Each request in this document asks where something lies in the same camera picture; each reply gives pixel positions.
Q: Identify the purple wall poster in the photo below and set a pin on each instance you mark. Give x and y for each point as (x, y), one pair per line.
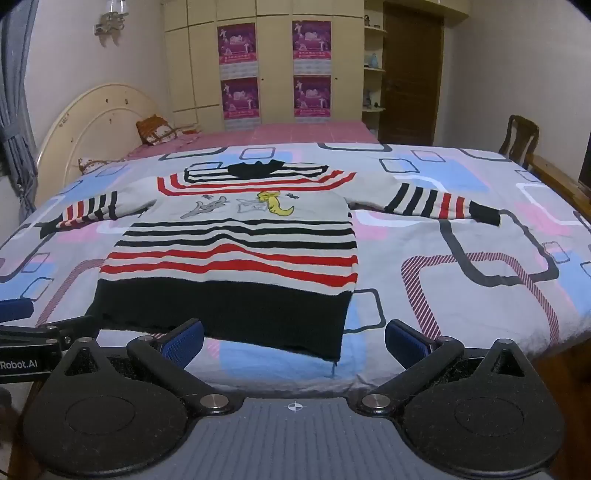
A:
(237, 46)
(312, 97)
(239, 101)
(311, 46)

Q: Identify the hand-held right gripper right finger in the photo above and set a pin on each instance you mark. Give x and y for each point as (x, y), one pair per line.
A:
(406, 344)

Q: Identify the cream arched headboard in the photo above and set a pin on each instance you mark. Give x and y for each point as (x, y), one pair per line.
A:
(83, 124)

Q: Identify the striped knit sweater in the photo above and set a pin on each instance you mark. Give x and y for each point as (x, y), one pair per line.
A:
(231, 258)

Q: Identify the grey ornament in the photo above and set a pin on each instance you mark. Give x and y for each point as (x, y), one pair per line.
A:
(368, 98)

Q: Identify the orange patterned pillow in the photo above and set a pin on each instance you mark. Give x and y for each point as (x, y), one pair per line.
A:
(154, 131)

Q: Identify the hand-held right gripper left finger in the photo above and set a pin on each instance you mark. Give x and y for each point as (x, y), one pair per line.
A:
(183, 344)

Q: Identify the pale blue ornament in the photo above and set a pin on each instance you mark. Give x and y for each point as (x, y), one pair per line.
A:
(374, 60)

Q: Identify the white patterned pillow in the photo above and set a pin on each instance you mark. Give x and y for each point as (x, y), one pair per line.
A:
(99, 165)

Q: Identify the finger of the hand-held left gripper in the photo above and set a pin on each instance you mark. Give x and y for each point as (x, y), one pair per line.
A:
(51, 333)
(16, 309)

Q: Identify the corner wall shelf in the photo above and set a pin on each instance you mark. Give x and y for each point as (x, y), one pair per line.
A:
(375, 78)

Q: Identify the brown wooden chair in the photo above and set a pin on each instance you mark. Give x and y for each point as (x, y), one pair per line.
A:
(519, 138)

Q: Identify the pink bed sheet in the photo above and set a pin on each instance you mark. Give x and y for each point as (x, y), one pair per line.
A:
(286, 134)

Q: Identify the brown wooden door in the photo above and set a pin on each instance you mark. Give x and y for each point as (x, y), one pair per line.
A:
(411, 74)

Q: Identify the yellow wooden wardrobe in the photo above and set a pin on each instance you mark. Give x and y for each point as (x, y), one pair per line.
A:
(273, 69)

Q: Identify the grey curtain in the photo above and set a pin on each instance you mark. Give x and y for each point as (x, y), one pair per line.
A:
(16, 115)

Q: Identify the wall lamp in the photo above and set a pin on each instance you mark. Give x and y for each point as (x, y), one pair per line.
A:
(111, 18)

